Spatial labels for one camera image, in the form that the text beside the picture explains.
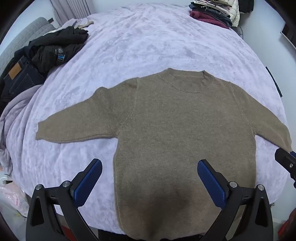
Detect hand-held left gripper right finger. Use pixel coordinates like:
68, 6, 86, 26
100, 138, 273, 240
197, 159, 274, 241

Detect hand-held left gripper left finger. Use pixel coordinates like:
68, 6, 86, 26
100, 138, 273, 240
25, 159, 103, 241

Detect brown knit sweater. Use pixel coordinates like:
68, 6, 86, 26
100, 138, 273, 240
36, 68, 293, 240

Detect stack of folded clothes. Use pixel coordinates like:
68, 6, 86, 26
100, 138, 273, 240
189, 0, 234, 29

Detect red bag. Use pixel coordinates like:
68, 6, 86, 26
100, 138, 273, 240
277, 217, 296, 241

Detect pink plastic bag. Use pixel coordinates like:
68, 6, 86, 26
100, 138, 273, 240
0, 178, 29, 218

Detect crumpled mauve blanket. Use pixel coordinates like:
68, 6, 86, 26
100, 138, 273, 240
0, 85, 44, 174

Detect dark flat panel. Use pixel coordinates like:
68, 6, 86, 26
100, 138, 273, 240
280, 20, 296, 50

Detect dark blue jeans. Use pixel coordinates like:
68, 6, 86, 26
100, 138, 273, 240
0, 56, 47, 112

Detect black jacket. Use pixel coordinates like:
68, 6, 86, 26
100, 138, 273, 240
14, 26, 89, 75

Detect lilac fleece blanket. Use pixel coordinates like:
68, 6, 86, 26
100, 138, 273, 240
0, 3, 289, 234

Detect white puffer jacket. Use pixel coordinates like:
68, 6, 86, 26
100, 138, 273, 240
228, 0, 241, 28

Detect black hanging garment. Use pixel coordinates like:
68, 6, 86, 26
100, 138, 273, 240
238, 0, 255, 14

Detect beige small cloth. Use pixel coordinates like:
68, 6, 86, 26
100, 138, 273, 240
75, 19, 94, 29

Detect grey curtain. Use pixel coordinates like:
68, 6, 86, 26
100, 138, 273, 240
57, 0, 93, 25

